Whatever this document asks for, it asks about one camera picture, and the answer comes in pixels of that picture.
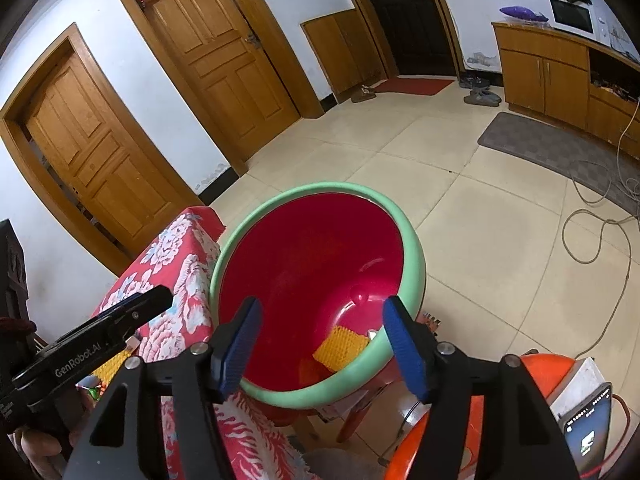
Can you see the grey floor mat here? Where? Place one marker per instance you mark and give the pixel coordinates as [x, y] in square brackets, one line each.
[573, 155]

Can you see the wooden sideboard cabinet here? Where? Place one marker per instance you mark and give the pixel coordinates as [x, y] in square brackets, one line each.
[570, 81]

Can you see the wooden door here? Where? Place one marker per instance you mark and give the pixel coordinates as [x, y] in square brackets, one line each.
[232, 65]
[86, 157]

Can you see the middle wooden door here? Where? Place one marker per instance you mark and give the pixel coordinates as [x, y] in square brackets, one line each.
[232, 65]

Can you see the red doormat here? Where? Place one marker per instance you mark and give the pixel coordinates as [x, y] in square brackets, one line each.
[414, 86]

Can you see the person's left hand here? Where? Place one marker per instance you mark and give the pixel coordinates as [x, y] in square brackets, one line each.
[43, 452]

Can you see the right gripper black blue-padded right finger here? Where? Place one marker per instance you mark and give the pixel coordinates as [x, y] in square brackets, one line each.
[492, 410]

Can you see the low wooden wall panel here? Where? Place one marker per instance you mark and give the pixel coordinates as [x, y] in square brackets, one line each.
[345, 51]

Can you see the left wooden door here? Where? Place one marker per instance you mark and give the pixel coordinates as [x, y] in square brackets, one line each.
[86, 157]

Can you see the white cardboard box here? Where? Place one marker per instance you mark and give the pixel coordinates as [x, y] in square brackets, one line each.
[581, 381]

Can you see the red bin with green rim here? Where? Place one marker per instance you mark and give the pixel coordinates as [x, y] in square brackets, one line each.
[321, 255]

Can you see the purple cloth on cabinet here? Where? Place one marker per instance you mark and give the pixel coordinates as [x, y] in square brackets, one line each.
[524, 14]

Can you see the red floral tablecloth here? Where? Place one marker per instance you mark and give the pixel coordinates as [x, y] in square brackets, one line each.
[182, 258]

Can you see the smartphone with lit screen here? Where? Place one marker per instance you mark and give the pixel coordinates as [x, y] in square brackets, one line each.
[586, 428]

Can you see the orange plastic stool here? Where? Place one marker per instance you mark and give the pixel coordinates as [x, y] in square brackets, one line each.
[547, 371]

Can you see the grey slippers pair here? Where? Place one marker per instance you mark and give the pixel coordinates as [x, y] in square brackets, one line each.
[479, 92]

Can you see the white microwave oven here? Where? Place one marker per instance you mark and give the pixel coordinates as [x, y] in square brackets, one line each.
[579, 19]

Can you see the brown shoe by panel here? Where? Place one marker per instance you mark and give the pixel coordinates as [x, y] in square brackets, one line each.
[363, 94]

